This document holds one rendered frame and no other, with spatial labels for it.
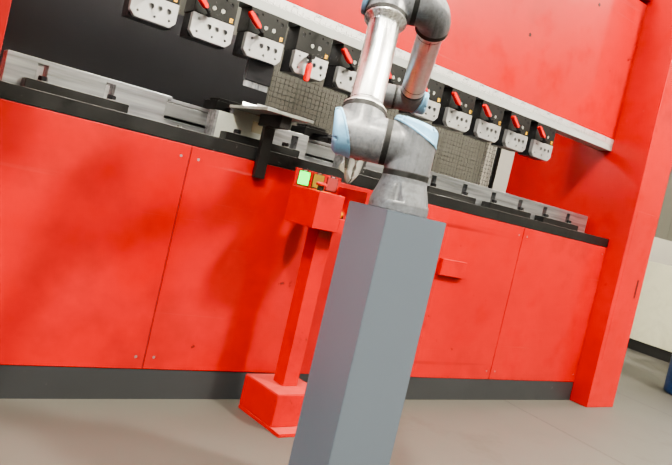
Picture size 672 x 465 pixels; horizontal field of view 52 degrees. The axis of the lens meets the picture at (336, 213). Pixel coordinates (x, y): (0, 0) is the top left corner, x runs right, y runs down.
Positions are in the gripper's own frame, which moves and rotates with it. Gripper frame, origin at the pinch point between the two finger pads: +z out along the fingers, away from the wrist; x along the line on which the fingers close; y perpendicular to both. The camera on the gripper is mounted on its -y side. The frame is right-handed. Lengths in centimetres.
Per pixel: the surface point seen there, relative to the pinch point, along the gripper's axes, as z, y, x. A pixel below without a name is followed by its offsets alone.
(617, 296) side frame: 24, -2, -194
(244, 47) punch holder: -33, 34, 33
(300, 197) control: 9.6, 3.7, 15.2
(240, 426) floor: 83, -10, 23
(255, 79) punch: -24.3, 36.1, 24.3
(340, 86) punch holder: -31.8, 31.8, -9.2
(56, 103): 0, 23, 91
